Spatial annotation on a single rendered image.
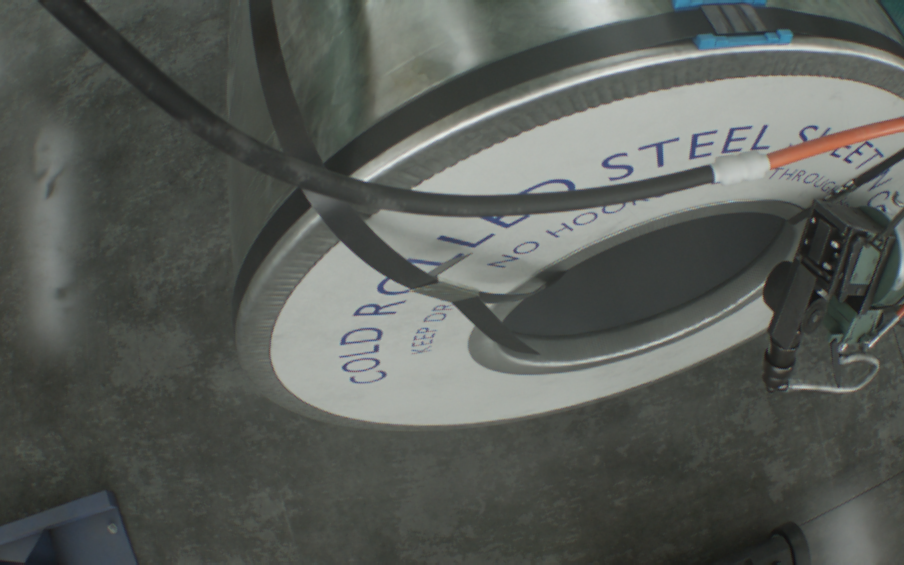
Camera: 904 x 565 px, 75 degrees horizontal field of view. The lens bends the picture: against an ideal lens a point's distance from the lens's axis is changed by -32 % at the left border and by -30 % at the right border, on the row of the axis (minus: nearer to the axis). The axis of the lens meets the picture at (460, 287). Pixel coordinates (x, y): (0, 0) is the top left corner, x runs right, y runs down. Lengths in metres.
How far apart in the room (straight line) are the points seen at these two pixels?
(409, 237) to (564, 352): 0.60
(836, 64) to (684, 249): 0.78
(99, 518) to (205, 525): 0.37
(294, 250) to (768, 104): 0.48
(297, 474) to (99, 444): 0.65
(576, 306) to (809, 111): 0.74
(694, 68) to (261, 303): 0.51
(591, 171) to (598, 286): 0.68
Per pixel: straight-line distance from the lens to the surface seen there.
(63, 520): 2.14
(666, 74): 0.63
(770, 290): 1.02
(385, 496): 1.84
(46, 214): 2.57
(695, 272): 1.40
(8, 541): 2.32
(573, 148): 0.69
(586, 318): 1.37
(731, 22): 0.65
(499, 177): 0.70
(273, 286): 0.81
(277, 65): 0.72
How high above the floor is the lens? 1.81
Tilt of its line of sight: 68 degrees down
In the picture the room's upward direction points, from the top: 5 degrees counter-clockwise
